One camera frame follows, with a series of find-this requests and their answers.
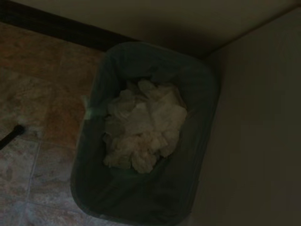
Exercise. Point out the grey vanity cabinet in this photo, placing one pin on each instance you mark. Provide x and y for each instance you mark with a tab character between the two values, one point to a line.
258	129

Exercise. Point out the dark baseboard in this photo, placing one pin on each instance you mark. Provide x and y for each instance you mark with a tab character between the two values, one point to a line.
70	30

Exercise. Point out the trash bin with dark liner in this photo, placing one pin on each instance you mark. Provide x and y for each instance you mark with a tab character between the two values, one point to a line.
150	193

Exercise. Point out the crumpled white paper pile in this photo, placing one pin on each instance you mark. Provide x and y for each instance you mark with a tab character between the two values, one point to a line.
145	127

